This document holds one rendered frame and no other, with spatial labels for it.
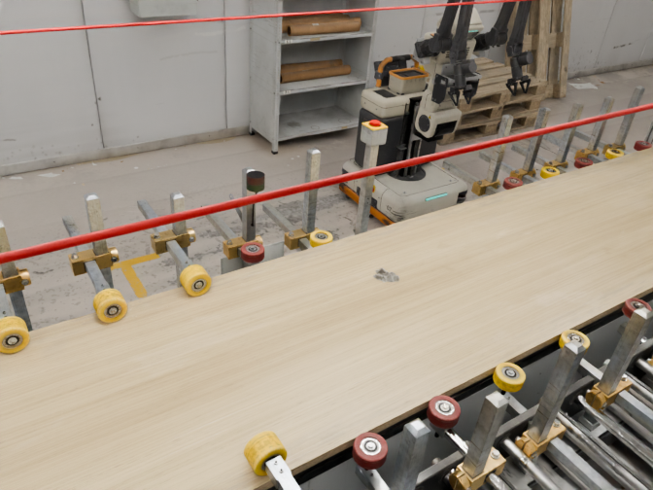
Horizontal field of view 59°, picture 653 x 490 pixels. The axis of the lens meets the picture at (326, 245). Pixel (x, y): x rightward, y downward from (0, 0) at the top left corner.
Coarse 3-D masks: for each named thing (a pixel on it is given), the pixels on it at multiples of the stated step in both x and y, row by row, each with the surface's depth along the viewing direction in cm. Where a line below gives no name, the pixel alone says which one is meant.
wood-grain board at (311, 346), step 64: (512, 192) 244; (576, 192) 249; (640, 192) 254; (320, 256) 195; (384, 256) 197; (448, 256) 200; (512, 256) 204; (576, 256) 207; (640, 256) 210; (128, 320) 161; (192, 320) 163; (256, 320) 165; (320, 320) 168; (384, 320) 170; (448, 320) 172; (512, 320) 174; (576, 320) 177; (0, 384) 139; (64, 384) 141; (128, 384) 142; (192, 384) 144; (256, 384) 146; (320, 384) 147; (384, 384) 149; (448, 384) 151; (0, 448) 125; (64, 448) 126; (128, 448) 127; (192, 448) 129; (320, 448) 131
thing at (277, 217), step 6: (264, 204) 235; (270, 204) 236; (264, 210) 235; (270, 210) 232; (276, 210) 232; (270, 216) 232; (276, 216) 228; (282, 216) 229; (276, 222) 229; (282, 222) 225; (288, 222) 225; (282, 228) 226; (288, 228) 221; (294, 228) 222; (300, 240) 215; (306, 240) 216; (300, 246) 216; (306, 246) 212
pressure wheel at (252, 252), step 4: (244, 244) 196; (248, 244) 196; (252, 244) 196; (256, 244) 196; (260, 244) 196; (244, 248) 194; (248, 248) 195; (252, 248) 193; (256, 248) 195; (260, 248) 194; (244, 252) 192; (248, 252) 192; (252, 252) 193; (256, 252) 192; (260, 252) 193; (244, 256) 192; (248, 256) 191; (252, 256) 191; (256, 256) 191; (260, 256) 193; (244, 260) 193; (248, 260) 192; (252, 260) 192; (256, 260) 192; (260, 260) 194
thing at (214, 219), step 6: (204, 204) 224; (210, 216) 218; (216, 216) 218; (210, 222) 219; (216, 222) 215; (222, 222) 215; (216, 228) 216; (222, 228) 211; (228, 228) 211; (222, 234) 212; (228, 234) 208; (234, 234) 209; (240, 252) 201; (246, 264) 198; (252, 264) 195
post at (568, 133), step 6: (576, 108) 276; (582, 108) 277; (570, 114) 279; (576, 114) 277; (570, 120) 280; (576, 120) 279; (576, 126) 282; (570, 132) 282; (564, 138) 286; (570, 138) 284; (564, 144) 286; (564, 150) 287; (558, 156) 291; (564, 156) 289
